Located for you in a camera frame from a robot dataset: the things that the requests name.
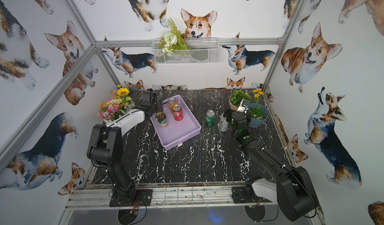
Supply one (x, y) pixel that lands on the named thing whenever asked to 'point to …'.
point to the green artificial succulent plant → (238, 96)
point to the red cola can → (178, 113)
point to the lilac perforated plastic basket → (177, 132)
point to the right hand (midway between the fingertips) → (241, 105)
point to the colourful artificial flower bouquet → (113, 107)
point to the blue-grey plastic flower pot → (257, 123)
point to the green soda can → (210, 118)
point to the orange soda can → (172, 102)
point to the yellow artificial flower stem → (258, 112)
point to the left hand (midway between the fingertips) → (155, 101)
